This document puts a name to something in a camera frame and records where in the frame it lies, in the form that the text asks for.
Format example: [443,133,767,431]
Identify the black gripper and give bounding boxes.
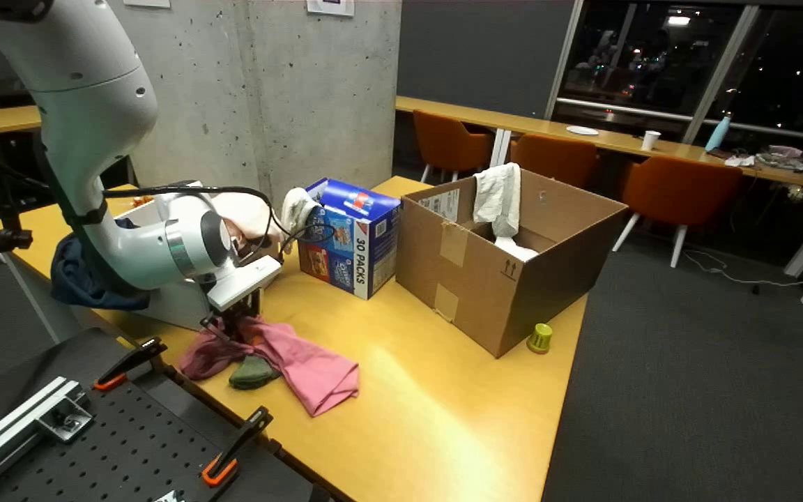
[201,292,259,333]

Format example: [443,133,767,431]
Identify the pink shirt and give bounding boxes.
[177,318,358,416]

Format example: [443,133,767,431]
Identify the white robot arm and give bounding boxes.
[0,0,261,314]

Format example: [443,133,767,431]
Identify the green stuffed toy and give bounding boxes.
[229,356,277,389]

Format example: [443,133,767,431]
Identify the white plastic laundry basket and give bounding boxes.
[131,181,277,325]

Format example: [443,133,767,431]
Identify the far orange black clamp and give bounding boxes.
[92,338,167,393]

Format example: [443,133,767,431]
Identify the orange black clamp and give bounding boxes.
[92,338,167,393]
[197,407,273,488]

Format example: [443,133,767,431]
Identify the black perforated mounting board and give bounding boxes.
[0,333,347,502]

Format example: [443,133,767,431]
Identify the near orange black clamp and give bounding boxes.
[197,407,273,488]

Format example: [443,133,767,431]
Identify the white towel in blue box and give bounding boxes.
[277,187,318,241]

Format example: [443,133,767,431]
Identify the blue printed cardboard box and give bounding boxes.
[297,177,400,299]

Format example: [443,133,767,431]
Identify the dark navy garment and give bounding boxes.
[49,233,151,310]

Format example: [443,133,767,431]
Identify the large brown cardboard box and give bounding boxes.
[396,169,626,356]

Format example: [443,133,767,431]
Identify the left orange chair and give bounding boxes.
[411,112,489,177]

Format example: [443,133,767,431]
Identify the orange chair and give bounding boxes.
[510,135,599,187]
[612,155,740,265]
[411,112,489,177]

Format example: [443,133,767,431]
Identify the white cloth on brown box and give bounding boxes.
[474,160,521,237]

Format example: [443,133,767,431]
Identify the small green yellow cup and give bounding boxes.
[526,324,552,353]

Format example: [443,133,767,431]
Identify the middle orange chair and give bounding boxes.
[510,135,599,187]

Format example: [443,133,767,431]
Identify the white paper cup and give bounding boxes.
[640,128,661,149]

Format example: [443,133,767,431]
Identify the right orange chair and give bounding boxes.
[612,155,740,265]

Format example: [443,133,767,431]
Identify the light blue water bottle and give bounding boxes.
[703,113,729,154]

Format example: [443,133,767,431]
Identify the long wooden counter desk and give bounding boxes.
[396,95,803,301]

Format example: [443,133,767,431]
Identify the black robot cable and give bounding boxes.
[102,181,303,244]

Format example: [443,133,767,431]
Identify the silver aluminium rail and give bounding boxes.
[0,377,92,460]

